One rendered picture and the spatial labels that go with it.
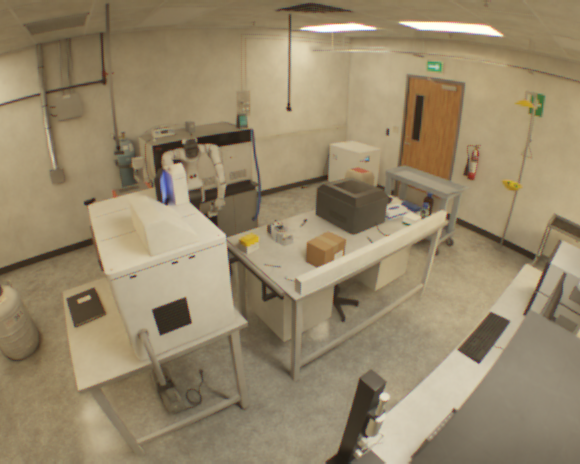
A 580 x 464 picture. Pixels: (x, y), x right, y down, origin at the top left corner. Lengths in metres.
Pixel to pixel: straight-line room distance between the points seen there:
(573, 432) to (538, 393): 0.05
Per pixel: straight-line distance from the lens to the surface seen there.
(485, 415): 0.27
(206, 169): 3.79
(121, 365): 1.75
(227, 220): 4.04
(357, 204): 2.55
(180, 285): 1.50
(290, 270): 2.18
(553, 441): 0.29
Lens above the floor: 2.15
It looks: 28 degrees down
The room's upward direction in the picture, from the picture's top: 1 degrees clockwise
